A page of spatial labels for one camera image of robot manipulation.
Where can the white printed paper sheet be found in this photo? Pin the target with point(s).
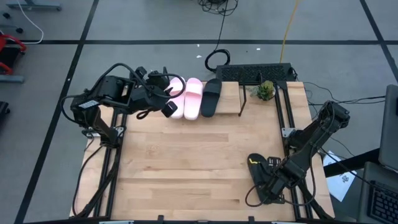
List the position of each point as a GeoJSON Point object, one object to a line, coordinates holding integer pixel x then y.
{"type": "Point", "coordinates": [340, 183]}

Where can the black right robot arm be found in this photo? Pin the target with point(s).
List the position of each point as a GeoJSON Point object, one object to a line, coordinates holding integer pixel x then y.
{"type": "Point", "coordinates": [320, 130]}

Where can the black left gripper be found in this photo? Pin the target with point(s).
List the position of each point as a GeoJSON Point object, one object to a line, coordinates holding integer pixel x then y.
{"type": "Point", "coordinates": [149, 98]}

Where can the grey metal table foot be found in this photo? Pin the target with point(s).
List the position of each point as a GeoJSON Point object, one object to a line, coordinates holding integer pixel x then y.
{"type": "Point", "coordinates": [11, 78]}
{"type": "Point", "coordinates": [34, 4]}

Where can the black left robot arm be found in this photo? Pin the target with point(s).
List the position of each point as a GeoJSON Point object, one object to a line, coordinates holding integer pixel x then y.
{"type": "Point", "coordinates": [93, 115]}

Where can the pink rubber slide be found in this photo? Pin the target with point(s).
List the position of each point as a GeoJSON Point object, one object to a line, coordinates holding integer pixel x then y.
{"type": "Point", "coordinates": [193, 98]}
{"type": "Point", "coordinates": [178, 93]}

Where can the small green succulent plant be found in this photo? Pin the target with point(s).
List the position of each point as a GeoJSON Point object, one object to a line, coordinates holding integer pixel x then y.
{"type": "Point", "coordinates": [265, 90]}

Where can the black rubber slide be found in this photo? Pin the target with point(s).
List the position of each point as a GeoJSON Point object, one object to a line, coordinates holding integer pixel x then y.
{"type": "Point", "coordinates": [211, 98]}
{"type": "Point", "coordinates": [256, 174]}

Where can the grey laptop computer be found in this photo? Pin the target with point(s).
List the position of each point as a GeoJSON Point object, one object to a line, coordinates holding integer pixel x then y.
{"type": "Point", "coordinates": [388, 130]}

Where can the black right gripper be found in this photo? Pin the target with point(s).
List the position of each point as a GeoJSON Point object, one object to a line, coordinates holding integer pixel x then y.
{"type": "Point", "coordinates": [286, 177]}

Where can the black aluminium rig frame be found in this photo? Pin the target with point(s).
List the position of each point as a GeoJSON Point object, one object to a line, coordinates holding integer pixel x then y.
{"type": "Point", "coordinates": [113, 174]}

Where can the red metal frame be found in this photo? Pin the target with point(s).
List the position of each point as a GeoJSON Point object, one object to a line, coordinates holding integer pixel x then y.
{"type": "Point", "coordinates": [9, 40]}

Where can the black perforated metal box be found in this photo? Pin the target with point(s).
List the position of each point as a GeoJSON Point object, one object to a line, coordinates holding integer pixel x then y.
{"type": "Point", "coordinates": [248, 72]}

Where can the black metal beam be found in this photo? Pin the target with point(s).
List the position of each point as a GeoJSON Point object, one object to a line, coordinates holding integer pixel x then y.
{"type": "Point", "coordinates": [351, 163]}

